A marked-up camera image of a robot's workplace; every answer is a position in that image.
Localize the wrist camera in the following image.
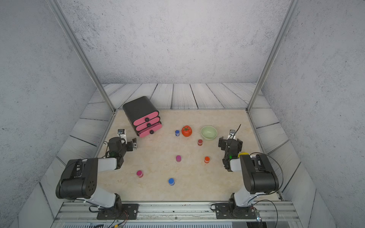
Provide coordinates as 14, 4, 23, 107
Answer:
117, 129, 127, 143
228, 129, 236, 139

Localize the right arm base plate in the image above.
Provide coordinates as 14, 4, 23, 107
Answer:
210, 203, 257, 219

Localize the magenta paint can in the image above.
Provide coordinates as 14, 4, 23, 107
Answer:
136, 170, 144, 178

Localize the black pink drawer cabinet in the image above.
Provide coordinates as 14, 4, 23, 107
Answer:
122, 96, 162, 138

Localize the purple paint can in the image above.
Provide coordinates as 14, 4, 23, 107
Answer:
176, 155, 182, 162

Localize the yellow banana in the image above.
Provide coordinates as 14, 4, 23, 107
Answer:
238, 152, 250, 158

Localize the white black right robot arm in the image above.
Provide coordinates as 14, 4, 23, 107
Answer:
218, 136, 280, 214

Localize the green bowl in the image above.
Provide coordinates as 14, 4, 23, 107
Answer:
201, 126, 218, 141

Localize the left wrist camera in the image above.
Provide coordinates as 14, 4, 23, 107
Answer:
117, 129, 127, 143

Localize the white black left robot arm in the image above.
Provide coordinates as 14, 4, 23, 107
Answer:
55, 137, 137, 214

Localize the metal frame post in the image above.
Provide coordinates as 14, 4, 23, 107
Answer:
47, 0, 116, 114
246, 0, 299, 114

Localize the aluminium front rail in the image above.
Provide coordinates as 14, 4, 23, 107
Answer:
52, 200, 302, 228

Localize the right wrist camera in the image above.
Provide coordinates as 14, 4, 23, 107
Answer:
228, 129, 236, 139

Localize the right metal frame post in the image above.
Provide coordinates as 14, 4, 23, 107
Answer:
246, 0, 299, 114

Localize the orange paint can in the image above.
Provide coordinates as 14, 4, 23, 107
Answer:
204, 156, 210, 163

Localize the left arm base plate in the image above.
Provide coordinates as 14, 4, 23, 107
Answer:
97, 203, 139, 220

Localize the left metal frame post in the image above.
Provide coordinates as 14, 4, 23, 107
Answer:
47, 0, 116, 114

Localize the red tomato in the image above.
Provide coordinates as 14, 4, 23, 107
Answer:
181, 125, 193, 137

